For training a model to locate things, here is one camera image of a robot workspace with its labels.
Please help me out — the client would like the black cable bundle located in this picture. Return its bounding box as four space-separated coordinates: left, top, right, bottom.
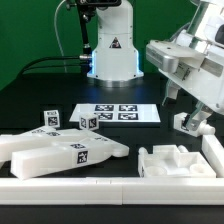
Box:
16 55 93 79

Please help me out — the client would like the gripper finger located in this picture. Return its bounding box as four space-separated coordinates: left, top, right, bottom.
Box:
186 101 212 131
162 81 180 106

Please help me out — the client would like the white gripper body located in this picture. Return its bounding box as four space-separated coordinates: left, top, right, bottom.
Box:
146 0 224 115

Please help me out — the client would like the grey thin cable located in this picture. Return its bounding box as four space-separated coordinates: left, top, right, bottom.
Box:
54 0 69 74

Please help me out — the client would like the white chair seat part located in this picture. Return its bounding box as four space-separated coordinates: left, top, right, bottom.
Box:
138 145 216 178

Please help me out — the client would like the small white tagged nut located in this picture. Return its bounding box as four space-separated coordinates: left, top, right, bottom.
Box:
44 110 60 128

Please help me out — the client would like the white front fence bar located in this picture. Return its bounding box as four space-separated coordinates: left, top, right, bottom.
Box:
0 178 224 205

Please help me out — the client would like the white fence bar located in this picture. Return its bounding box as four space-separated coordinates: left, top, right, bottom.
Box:
0 178 224 205
202 135 224 178

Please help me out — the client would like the white marker sheet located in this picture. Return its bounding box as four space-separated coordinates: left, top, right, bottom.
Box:
70 103 160 123

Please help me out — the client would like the small white tagged cube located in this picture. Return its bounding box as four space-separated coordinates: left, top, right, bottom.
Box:
79 113 99 131

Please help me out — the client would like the white right fence bar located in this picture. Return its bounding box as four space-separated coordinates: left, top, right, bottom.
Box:
202 135 224 178

